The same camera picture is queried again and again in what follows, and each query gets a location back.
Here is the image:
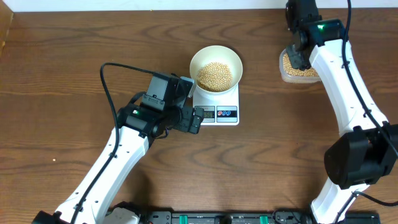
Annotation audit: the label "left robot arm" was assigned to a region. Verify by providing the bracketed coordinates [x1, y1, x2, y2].
[33, 73, 204, 223]

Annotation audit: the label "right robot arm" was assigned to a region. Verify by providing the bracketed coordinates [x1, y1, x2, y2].
[285, 0, 397, 223]

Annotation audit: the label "white digital kitchen scale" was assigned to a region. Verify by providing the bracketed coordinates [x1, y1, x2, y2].
[193, 85, 240, 126]

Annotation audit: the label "soybeans in bowl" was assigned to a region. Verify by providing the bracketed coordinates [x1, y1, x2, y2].
[197, 62, 233, 92]

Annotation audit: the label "cream round bowl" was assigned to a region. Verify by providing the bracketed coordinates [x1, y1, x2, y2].
[190, 45, 243, 94]

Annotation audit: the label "clear plastic soybean container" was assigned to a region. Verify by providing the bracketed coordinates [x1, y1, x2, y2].
[279, 49, 321, 83]

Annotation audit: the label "left black cable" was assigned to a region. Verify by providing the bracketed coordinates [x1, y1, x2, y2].
[70, 62, 156, 224]

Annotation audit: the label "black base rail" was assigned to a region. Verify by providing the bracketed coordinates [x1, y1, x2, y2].
[105, 210, 381, 224]

